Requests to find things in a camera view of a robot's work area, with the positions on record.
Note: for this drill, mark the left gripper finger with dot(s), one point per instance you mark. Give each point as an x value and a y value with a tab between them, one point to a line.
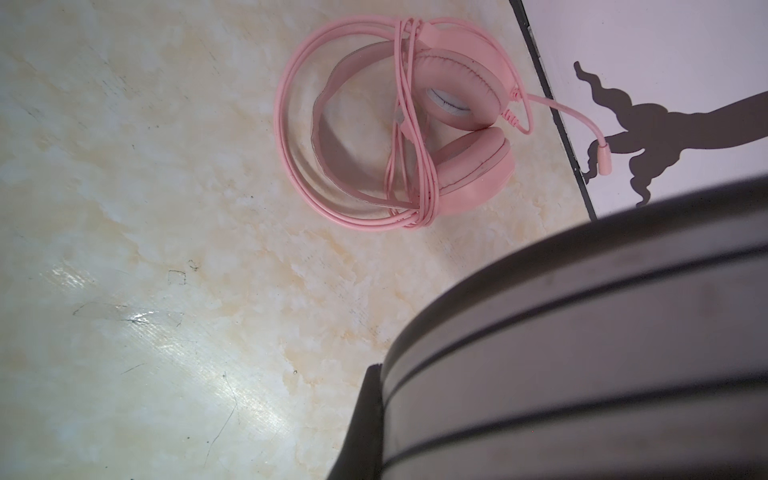
360	457

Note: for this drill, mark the white black headphones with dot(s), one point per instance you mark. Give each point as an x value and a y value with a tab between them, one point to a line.
632	347

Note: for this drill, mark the pink headphones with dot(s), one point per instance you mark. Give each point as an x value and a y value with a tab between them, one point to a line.
453	82

